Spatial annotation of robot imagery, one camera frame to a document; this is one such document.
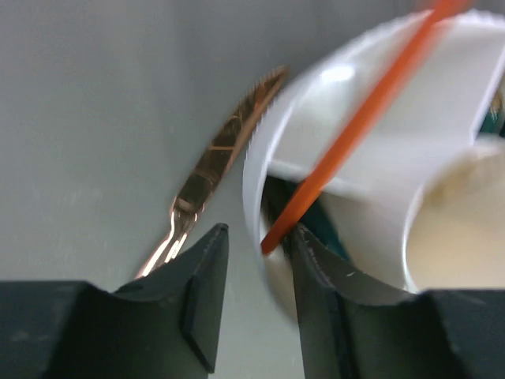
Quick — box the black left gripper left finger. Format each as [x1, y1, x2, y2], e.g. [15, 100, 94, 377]
[1, 223, 229, 378]

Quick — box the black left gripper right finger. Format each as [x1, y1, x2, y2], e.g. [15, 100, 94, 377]
[290, 225, 504, 378]

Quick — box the white divided round container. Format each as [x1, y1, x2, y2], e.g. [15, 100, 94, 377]
[242, 10, 504, 291]

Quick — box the copper utensil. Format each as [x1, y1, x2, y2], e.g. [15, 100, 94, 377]
[135, 66, 289, 279]

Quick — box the orange chopstick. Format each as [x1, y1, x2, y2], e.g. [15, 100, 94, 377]
[260, 1, 469, 256]

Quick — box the gold spoon green handle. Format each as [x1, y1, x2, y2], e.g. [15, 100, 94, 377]
[312, 200, 350, 262]

